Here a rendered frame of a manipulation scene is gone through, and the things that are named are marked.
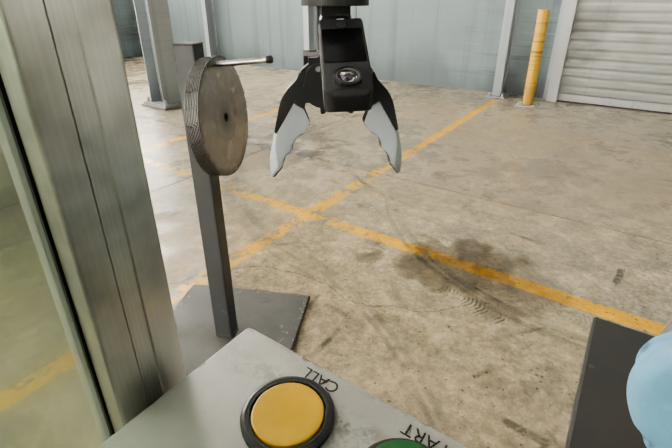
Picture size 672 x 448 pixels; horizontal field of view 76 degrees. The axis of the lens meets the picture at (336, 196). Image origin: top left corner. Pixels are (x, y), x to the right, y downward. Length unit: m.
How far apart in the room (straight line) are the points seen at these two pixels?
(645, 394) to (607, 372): 0.27
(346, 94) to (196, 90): 0.77
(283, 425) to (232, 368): 0.06
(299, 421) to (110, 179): 0.16
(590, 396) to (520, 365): 1.12
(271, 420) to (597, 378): 0.38
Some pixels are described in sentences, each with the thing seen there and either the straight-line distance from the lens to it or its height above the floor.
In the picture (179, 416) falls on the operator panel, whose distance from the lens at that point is 0.28.
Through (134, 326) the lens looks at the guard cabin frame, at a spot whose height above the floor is 0.94.
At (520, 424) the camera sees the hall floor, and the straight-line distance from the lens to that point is 1.48.
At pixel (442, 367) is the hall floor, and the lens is 1.56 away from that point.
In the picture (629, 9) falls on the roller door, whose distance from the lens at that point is 5.67.
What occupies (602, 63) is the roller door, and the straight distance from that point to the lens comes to 5.72.
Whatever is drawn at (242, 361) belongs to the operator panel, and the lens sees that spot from 0.29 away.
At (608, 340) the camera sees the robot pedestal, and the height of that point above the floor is 0.75.
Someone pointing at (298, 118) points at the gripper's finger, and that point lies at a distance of 0.48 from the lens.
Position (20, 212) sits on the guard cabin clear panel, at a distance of 0.24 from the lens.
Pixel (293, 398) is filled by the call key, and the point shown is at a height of 0.90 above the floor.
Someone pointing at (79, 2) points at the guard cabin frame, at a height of 1.10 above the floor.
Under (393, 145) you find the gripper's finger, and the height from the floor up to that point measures 0.95.
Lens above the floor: 1.10
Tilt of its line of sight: 25 degrees down
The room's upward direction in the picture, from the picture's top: straight up
